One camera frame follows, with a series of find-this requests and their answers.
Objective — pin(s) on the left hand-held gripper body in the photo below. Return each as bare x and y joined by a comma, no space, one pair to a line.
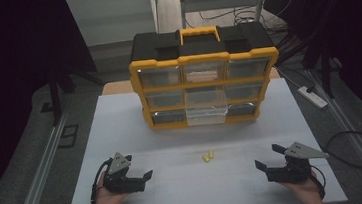
121,181

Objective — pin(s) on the grey metal shelf frame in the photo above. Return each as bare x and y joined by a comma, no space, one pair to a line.
219,2

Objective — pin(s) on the black floor plate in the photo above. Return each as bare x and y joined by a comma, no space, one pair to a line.
68,136

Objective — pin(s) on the clear plastic drawer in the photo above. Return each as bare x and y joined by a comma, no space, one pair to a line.
206,111

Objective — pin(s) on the person's left hand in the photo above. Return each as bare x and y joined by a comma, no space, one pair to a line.
106,201

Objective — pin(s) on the white power strip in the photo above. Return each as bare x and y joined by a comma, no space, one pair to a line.
312,97

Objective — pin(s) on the person's right hand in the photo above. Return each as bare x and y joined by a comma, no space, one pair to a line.
306,188

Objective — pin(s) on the black metal stand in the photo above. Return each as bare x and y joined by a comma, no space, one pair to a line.
55,97
326,74

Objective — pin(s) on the yellow and black drawer organizer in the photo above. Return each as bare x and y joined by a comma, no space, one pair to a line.
164,48

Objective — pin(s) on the white panel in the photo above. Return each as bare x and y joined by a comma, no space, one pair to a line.
110,18

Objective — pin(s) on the small yellow plastic plug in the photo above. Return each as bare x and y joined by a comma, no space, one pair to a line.
206,159
210,153

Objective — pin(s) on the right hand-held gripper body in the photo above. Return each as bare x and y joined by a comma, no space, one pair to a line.
292,170

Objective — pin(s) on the dark curtain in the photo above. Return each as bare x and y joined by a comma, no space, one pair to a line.
356,31
14,64

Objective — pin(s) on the aluminium floor rail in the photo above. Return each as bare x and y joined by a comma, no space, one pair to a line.
356,138
39,177

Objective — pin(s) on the group of closed clear organizer drawers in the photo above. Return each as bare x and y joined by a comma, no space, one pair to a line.
160,77

